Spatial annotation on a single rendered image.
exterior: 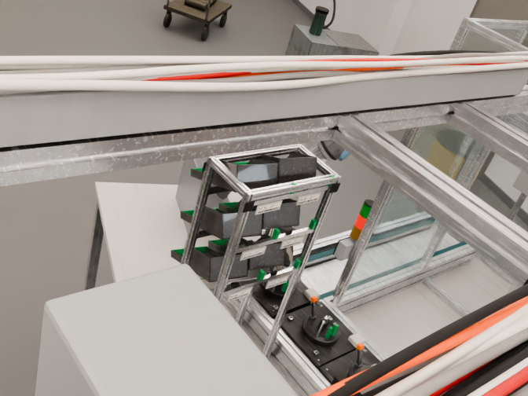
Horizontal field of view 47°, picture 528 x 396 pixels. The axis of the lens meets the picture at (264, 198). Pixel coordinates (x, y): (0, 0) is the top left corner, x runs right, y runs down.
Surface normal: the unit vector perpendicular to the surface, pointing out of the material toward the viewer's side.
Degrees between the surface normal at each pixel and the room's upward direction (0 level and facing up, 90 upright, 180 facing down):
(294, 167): 65
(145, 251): 0
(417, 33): 90
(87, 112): 90
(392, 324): 0
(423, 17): 90
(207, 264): 90
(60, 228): 0
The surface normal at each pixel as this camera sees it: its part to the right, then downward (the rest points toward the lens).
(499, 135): -0.76, 0.16
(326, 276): 0.26, -0.81
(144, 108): 0.60, 0.56
